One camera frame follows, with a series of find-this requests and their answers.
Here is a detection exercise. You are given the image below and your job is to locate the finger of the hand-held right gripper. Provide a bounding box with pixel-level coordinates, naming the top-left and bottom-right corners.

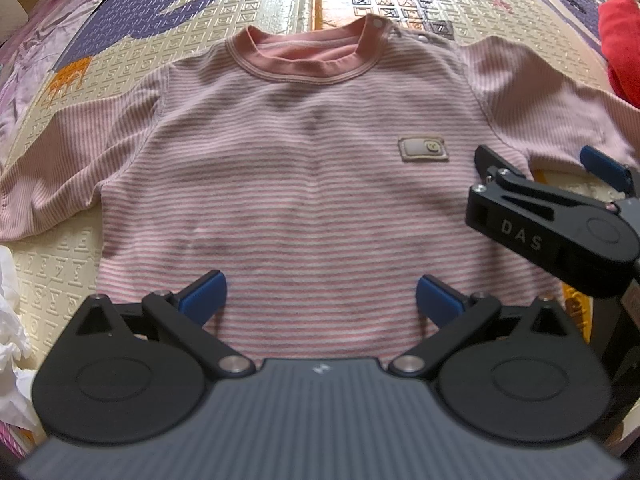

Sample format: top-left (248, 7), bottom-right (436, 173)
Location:
top-left (474, 145), bottom-right (533, 188)
top-left (580, 145), bottom-right (640, 211)

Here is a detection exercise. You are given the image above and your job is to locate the pink floral bed sheet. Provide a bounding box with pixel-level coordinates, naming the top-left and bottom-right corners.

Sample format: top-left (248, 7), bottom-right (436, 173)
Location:
top-left (0, 0), bottom-right (146, 136)

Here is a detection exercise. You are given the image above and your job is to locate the red cushion with grey patches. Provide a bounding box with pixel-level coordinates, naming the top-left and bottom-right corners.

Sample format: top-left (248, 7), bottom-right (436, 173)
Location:
top-left (597, 0), bottom-right (640, 111)

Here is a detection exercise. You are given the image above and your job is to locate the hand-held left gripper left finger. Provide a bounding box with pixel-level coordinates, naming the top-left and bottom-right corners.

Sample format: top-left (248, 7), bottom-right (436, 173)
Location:
top-left (75, 270), bottom-right (256, 380)

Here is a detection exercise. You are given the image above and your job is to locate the beige dimpled pillow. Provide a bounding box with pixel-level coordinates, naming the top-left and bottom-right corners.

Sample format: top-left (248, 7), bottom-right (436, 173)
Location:
top-left (0, 0), bottom-right (30, 41)

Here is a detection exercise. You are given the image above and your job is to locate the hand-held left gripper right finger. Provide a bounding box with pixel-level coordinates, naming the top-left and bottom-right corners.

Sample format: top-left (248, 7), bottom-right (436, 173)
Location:
top-left (389, 274), bottom-right (571, 380)

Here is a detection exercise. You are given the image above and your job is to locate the printed foam play mat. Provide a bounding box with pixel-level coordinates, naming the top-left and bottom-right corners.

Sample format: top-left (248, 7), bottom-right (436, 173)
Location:
top-left (0, 0), bottom-right (640, 376)

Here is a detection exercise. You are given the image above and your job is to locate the pink striped baby shirt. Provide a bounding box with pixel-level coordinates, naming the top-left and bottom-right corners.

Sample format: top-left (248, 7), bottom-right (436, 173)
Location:
top-left (0, 15), bottom-right (640, 361)

